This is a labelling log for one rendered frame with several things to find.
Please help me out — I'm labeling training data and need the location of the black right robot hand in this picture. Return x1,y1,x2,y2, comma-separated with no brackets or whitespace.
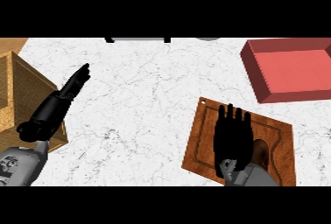
212,103,256,179

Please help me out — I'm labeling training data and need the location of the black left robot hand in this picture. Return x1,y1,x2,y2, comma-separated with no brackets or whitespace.
15,63,92,144

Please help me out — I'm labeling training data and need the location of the brown wooden cutting board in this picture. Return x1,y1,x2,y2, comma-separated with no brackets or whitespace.
181,96,298,187

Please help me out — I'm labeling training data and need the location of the red open box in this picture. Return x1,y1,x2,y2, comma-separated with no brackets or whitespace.
240,38,331,105

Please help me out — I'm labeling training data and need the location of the grey appliance with black legs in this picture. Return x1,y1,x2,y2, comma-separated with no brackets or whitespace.
104,37,172,44

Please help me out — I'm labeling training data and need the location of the grey rounded object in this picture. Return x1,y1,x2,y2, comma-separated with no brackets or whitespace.
193,37,224,42

